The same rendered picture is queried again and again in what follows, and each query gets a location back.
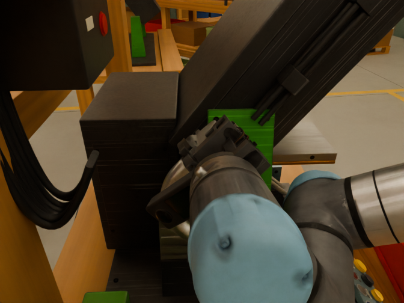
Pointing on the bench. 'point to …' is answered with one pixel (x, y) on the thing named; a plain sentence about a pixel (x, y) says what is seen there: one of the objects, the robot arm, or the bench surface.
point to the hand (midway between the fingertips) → (202, 151)
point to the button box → (364, 288)
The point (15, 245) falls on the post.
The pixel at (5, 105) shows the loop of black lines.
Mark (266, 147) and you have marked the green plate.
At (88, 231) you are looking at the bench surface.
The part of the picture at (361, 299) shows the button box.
